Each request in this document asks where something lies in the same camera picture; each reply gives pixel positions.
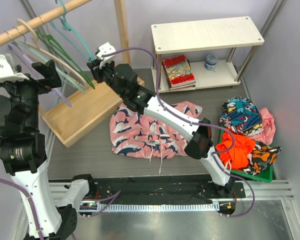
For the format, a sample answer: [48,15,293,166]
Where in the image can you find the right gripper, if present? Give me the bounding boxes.
[87,58,126,99]

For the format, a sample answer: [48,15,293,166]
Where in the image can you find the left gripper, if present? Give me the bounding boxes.
[0,57,61,129]

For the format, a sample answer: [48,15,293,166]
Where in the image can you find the teal hanger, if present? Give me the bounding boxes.
[55,0,96,62]

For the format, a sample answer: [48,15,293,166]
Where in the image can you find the pink patterned shorts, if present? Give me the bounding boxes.
[109,100,204,161]

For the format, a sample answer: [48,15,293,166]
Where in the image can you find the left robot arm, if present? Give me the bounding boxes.
[0,54,97,240]

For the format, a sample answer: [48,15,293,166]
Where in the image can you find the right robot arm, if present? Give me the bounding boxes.
[86,59,235,198]

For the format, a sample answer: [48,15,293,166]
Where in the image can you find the mint green hanger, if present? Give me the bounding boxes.
[12,28,87,95]

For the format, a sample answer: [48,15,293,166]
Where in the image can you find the wooden hanger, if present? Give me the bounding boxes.
[16,18,89,91]

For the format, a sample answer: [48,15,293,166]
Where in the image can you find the lilac hanger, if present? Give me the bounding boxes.
[5,31,72,107]

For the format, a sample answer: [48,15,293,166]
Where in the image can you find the dark green hanger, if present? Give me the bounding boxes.
[35,30,95,89]

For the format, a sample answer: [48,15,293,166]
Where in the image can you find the wooden clothes rack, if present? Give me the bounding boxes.
[0,0,145,149]

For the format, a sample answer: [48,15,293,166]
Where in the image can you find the red patterned book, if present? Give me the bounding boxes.
[162,54,196,89]

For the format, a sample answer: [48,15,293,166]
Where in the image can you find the white two-tier shelf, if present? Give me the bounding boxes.
[151,16,264,91]

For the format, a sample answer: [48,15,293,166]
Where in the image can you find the blue white cup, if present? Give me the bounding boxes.
[204,54,218,71]

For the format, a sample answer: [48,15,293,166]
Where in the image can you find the blue patterned garment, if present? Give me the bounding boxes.
[219,97,263,137]

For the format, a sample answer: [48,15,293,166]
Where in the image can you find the pink garment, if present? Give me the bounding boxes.
[250,107,276,146]

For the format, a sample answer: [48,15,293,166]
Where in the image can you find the black orange patterned garment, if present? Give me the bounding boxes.
[240,141,282,176]

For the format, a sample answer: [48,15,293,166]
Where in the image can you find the green plastic tray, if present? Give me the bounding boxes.
[218,131,273,183]

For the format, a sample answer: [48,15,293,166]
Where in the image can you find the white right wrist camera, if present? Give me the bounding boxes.
[96,42,116,69]

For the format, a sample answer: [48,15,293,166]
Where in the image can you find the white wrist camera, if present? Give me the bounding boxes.
[96,42,116,69]
[0,53,30,83]

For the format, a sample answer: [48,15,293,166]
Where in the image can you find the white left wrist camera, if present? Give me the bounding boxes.
[0,53,30,83]

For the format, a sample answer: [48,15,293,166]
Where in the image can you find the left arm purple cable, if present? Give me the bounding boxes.
[0,174,77,240]

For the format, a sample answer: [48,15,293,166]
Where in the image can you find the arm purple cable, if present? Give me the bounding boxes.
[0,174,77,240]
[101,47,256,218]

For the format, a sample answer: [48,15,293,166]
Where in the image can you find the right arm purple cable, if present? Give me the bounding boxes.
[101,47,256,218]

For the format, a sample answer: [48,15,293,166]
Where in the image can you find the white slotted cable duct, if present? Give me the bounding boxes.
[79,202,220,213]

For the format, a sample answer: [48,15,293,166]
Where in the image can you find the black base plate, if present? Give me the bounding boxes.
[72,174,246,205]

